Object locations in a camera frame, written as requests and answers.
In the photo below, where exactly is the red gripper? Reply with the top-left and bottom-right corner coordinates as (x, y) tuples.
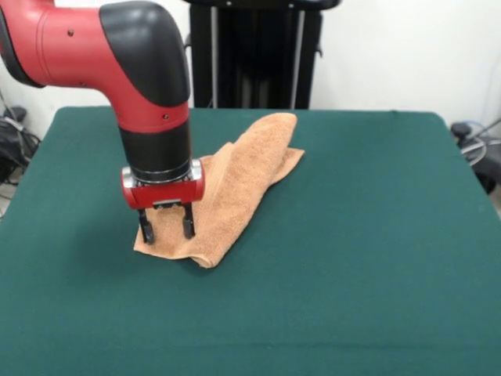
(120, 159), (207, 244)

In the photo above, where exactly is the tan terry towel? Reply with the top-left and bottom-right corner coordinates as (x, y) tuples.
(133, 112), (306, 270)

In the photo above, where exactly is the dark green table cloth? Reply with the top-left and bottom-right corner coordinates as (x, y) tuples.
(0, 105), (501, 376)

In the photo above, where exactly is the black equipment with cables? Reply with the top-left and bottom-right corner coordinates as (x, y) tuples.
(0, 105), (42, 185)

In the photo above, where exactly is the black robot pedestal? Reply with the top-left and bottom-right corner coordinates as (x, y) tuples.
(182, 0), (341, 110)

